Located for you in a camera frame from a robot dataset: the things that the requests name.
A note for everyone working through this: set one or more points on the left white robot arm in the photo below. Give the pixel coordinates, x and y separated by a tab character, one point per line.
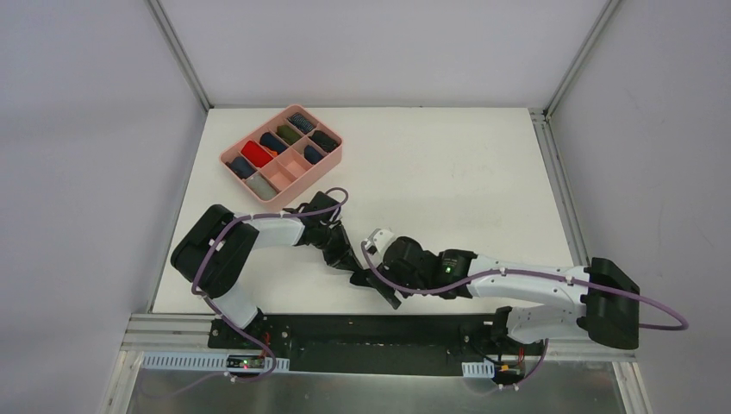
214	252

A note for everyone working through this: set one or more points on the dark blue rolled underwear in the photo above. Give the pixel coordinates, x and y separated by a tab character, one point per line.
241	168

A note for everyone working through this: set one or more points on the red rolled underwear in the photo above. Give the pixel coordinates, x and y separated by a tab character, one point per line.
255	154

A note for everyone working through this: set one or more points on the grey underwear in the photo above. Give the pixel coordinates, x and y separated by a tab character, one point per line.
261	187

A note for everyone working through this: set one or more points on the striped rolled underwear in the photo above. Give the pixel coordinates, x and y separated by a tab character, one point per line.
301	122

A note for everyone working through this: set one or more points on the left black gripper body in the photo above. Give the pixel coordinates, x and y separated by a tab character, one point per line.
335	251

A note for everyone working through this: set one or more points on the aluminium frame rail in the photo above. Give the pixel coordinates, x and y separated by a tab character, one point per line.
167	332

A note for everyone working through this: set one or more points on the black rolled underwear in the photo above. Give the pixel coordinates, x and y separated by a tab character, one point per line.
324	141

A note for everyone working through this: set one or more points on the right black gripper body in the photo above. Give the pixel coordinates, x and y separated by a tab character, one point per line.
383	284

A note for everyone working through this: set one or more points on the pink divided organizer tray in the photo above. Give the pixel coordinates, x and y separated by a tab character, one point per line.
283	157

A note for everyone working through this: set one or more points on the olive rolled underwear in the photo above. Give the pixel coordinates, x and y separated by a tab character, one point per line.
288	135

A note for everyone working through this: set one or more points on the black underwear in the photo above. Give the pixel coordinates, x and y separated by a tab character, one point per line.
324	141
361	278

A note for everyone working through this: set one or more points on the small navy rolled underwear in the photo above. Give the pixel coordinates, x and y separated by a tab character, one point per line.
312	155

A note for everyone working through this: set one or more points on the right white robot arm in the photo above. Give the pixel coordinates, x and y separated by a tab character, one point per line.
594	302

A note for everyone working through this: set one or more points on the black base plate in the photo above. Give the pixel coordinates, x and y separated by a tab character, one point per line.
420	345

